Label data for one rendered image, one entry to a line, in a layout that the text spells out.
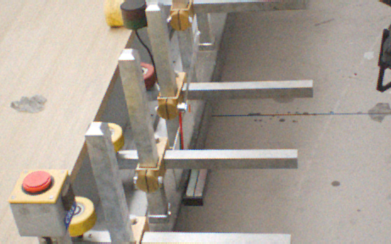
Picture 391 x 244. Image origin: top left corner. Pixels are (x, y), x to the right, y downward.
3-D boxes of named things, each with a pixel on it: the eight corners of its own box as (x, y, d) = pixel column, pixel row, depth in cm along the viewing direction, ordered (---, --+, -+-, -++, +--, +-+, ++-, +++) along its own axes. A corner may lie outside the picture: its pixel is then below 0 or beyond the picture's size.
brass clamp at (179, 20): (200, 5, 222) (198, -12, 219) (192, 30, 211) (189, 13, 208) (177, 6, 223) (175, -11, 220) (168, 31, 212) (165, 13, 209)
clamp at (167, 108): (188, 89, 208) (185, 71, 205) (179, 120, 197) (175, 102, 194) (166, 89, 209) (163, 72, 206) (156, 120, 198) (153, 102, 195)
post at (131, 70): (172, 227, 192) (137, 46, 164) (169, 237, 189) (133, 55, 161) (157, 226, 192) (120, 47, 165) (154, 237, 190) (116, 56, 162)
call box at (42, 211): (79, 209, 124) (68, 168, 120) (66, 241, 118) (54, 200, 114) (35, 208, 125) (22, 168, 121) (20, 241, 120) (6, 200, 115)
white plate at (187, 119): (195, 125, 215) (190, 93, 209) (178, 191, 194) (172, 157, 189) (193, 125, 215) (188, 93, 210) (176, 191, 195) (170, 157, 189)
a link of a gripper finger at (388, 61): (363, 89, 164) (388, 52, 158) (365, 71, 170) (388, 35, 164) (393, 104, 164) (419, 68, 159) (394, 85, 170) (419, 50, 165)
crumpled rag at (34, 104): (52, 97, 197) (50, 89, 196) (41, 113, 192) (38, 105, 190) (19, 95, 200) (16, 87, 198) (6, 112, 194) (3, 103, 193)
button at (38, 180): (56, 178, 119) (53, 169, 118) (48, 196, 116) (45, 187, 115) (30, 178, 120) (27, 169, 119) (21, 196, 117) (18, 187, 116)
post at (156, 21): (190, 168, 213) (163, -1, 186) (188, 176, 210) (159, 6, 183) (177, 168, 214) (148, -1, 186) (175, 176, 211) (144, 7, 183)
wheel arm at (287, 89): (313, 93, 199) (312, 78, 196) (313, 101, 196) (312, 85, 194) (136, 97, 207) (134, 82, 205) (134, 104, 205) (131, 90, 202)
